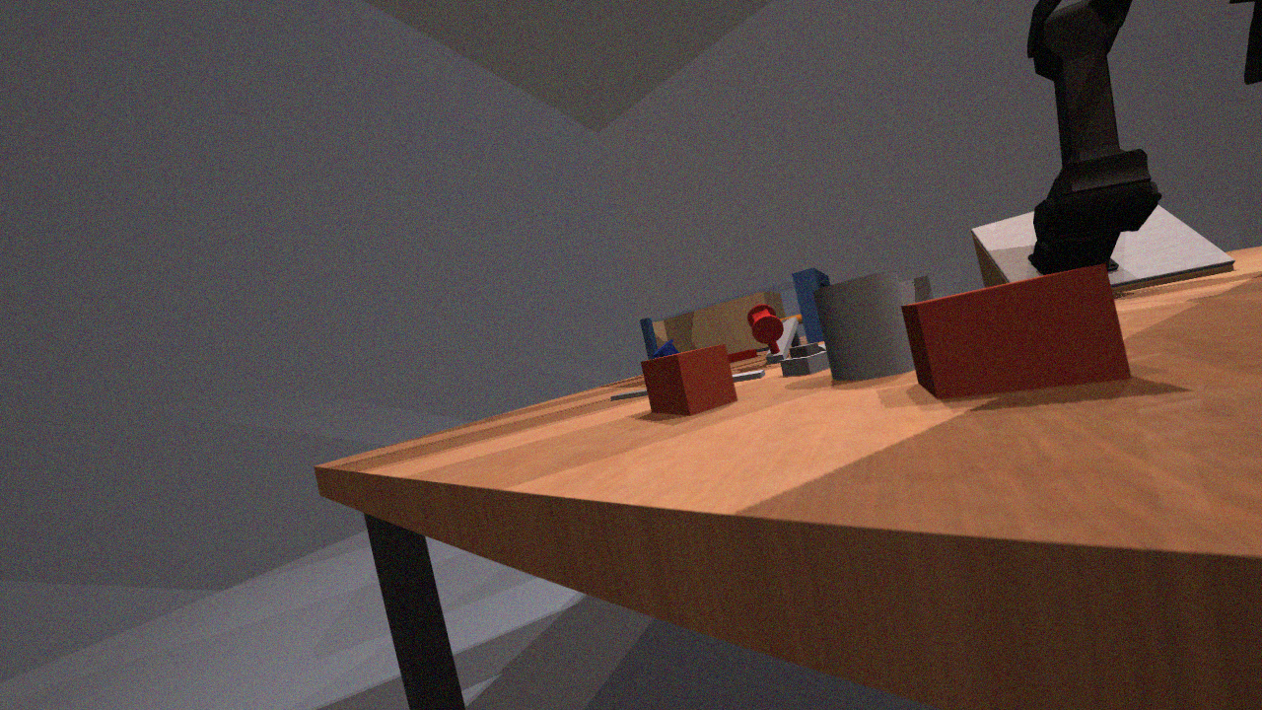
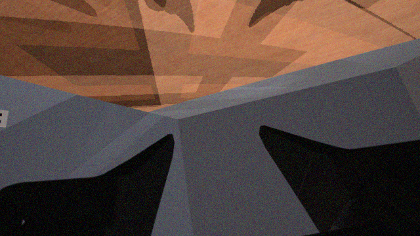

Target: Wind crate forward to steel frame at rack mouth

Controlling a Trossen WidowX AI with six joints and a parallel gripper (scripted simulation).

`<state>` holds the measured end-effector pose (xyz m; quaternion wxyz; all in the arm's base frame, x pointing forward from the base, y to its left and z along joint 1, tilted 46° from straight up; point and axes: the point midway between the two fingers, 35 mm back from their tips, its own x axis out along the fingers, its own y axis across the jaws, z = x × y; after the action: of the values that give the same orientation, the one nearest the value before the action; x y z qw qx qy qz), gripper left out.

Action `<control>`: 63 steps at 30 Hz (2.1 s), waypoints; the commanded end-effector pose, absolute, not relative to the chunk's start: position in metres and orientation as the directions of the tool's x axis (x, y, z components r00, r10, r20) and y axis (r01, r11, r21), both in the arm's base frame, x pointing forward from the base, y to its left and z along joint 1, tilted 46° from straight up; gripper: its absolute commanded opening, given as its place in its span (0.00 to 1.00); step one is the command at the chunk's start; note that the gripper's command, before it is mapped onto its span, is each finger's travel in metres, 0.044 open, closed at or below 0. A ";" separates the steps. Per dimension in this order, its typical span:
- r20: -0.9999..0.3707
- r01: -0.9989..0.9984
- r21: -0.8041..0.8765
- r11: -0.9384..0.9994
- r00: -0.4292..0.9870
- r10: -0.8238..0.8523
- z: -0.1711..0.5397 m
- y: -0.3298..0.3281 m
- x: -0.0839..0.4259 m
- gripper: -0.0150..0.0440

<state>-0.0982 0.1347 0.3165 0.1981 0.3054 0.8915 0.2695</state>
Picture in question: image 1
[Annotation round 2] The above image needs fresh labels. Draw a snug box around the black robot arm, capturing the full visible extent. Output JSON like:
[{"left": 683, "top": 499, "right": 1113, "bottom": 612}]
[{"left": 1027, "top": 0, "right": 1262, "bottom": 275}]

